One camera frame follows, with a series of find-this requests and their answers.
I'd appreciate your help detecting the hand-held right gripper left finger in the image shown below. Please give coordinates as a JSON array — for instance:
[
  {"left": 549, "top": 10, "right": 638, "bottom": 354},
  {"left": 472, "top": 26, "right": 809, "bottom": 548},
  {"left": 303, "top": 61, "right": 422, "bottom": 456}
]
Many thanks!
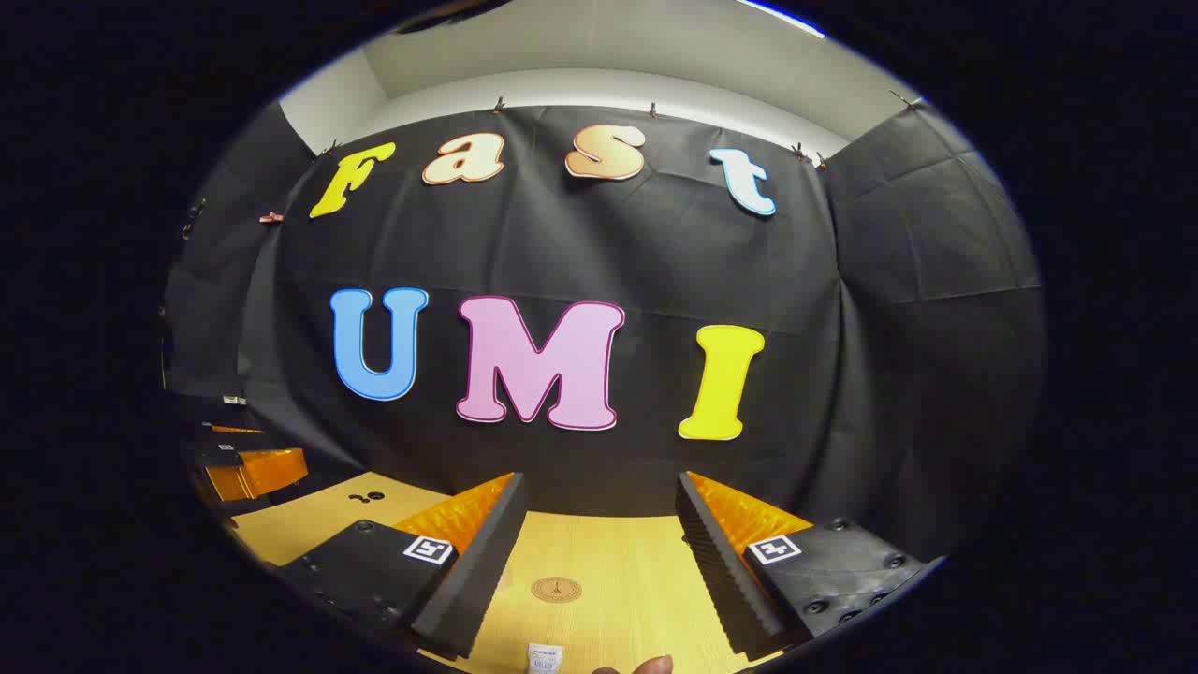
[{"left": 271, "top": 471, "right": 528, "bottom": 661}]

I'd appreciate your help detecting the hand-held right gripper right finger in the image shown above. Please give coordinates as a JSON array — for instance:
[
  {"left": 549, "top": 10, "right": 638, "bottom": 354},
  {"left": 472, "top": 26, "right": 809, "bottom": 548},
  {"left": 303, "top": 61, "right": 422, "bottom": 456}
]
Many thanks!
[{"left": 674, "top": 471, "right": 946, "bottom": 661}]

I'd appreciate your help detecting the wooden desktop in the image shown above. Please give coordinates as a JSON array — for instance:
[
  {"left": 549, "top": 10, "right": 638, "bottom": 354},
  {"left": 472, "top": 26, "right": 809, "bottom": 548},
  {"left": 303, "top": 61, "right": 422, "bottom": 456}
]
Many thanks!
[{"left": 229, "top": 471, "right": 815, "bottom": 674}]

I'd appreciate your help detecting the black backdrop cloth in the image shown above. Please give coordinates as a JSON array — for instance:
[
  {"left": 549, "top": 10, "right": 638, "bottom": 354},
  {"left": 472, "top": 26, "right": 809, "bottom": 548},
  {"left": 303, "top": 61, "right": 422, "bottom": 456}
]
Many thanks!
[{"left": 161, "top": 98, "right": 1047, "bottom": 563}]

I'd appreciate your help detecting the ceiling light strip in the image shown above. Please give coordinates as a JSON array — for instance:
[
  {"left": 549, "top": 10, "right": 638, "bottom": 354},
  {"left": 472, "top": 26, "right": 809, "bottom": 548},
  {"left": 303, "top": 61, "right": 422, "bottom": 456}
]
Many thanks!
[{"left": 735, "top": 0, "right": 826, "bottom": 38}]

